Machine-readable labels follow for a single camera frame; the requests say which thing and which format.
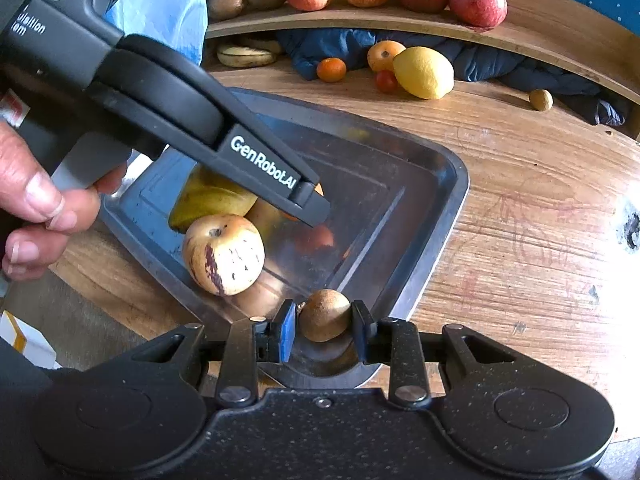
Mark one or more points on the yellow bananas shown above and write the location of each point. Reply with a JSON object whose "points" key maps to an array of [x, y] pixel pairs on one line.
{"points": [[251, 53]]}

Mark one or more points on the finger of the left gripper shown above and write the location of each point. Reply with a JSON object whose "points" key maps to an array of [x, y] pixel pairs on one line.
{"points": [[231, 140], [316, 210]]}

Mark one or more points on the curved wooden shelf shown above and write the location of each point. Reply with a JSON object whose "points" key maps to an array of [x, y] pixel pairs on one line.
{"points": [[562, 33]]}

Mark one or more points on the light blue garment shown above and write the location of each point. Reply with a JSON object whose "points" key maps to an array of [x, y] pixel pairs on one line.
{"points": [[180, 24]]}

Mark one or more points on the orange mandarin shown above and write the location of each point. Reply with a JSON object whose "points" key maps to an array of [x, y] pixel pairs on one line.
{"points": [[306, 241], [331, 70]]}

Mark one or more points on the green red mango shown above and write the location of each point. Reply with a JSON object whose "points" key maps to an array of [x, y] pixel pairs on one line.
{"points": [[206, 193]]}

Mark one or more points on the dark blue jacket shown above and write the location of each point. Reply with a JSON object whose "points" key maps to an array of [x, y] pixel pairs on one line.
{"points": [[472, 62]]}

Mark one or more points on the pale spotted apple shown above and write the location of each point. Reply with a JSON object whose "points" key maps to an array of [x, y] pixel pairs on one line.
{"points": [[224, 253]]}

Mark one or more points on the small brown longan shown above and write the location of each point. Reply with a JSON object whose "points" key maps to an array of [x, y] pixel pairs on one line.
{"points": [[541, 100]]}

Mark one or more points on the small brown kiwi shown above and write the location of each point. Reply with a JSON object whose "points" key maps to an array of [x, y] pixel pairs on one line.
{"points": [[324, 316]]}

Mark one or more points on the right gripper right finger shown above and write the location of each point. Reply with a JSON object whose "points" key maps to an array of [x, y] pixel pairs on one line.
{"points": [[403, 348]]}

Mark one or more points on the person's left hand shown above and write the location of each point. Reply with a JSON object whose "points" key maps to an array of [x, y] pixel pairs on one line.
{"points": [[51, 216]]}

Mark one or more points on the red cherry tomato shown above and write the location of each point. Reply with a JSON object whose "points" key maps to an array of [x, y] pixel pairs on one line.
{"points": [[386, 81]]}

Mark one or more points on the orange yellow persimmon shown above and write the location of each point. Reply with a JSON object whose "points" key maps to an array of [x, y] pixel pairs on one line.
{"points": [[380, 56]]}

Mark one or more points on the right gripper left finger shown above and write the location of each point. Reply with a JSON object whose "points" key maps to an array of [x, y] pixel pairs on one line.
{"points": [[250, 342]]}

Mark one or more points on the brown kiwi far left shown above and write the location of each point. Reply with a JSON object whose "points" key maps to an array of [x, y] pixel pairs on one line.
{"points": [[221, 10]]}

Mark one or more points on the yellow lemon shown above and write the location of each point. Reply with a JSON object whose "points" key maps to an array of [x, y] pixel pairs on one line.
{"points": [[424, 73]]}

